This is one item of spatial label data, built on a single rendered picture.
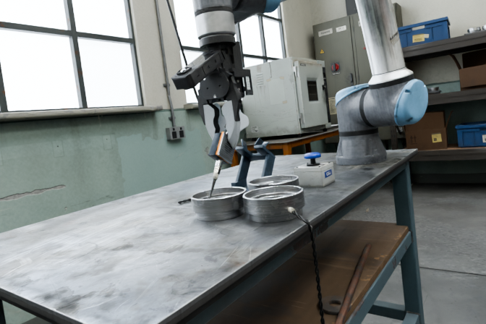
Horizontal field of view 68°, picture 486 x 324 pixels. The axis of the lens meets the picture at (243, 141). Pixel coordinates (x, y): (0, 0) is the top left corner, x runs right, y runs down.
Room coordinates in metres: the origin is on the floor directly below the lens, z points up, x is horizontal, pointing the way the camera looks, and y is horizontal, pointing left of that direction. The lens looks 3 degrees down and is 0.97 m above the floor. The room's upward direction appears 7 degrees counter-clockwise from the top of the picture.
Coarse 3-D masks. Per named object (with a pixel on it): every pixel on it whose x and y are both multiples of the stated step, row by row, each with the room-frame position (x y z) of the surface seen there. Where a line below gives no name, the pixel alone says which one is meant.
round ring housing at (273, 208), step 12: (252, 192) 0.66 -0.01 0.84; (264, 192) 0.67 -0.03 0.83; (276, 192) 0.67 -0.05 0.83; (288, 192) 0.65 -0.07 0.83; (300, 192) 0.59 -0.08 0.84; (252, 204) 0.58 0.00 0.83; (264, 204) 0.57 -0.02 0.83; (276, 204) 0.57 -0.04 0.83; (288, 204) 0.57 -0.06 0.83; (300, 204) 0.59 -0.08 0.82; (252, 216) 0.60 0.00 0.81; (264, 216) 0.58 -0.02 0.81; (276, 216) 0.58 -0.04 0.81; (288, 216) 0.58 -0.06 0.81
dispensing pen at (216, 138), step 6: (216, 138) 0.69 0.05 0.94; (216, 144) 0.68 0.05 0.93; (210, 150) 0.68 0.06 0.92; (216, 150) 0.67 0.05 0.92; (210, 156) 0.68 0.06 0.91; (216, 156) 0.67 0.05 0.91; (216, 162) 0.68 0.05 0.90; (222, 162) 0.68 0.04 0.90; (216, 168) 0.67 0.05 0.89; (216, 174) 0.67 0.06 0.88; (210, 192) 0.65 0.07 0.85
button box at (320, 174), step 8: (296, 168) 0.84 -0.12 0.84; (304, 168) 0.83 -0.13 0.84; (312, 168) 0.82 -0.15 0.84; (320, 168) 0.80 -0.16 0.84; (328, 168) 0.84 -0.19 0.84; (304, 176) 0.83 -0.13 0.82; (312, 176) 0.82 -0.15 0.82; (320, 176) 0.81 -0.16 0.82; (328, 176) 0.83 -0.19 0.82; (304, 184) 0.83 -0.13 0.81; (312, 184) 0.82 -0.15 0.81; (320, 184) 0.81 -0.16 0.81
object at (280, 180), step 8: (272, 176) 0.79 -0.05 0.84; (280, 176) 0.79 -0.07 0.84; (288, 176) 0.78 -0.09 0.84; (296, 176) 0.75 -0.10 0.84; (248, 184) 0.74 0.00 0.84; (256, 184) 0.71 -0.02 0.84; (264, 184) 0.70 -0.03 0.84; (272, 184) 0.69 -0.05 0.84; (280, 184) 0.69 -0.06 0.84; (288, 184) 0.70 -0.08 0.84; (296, 184) 0.71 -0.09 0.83
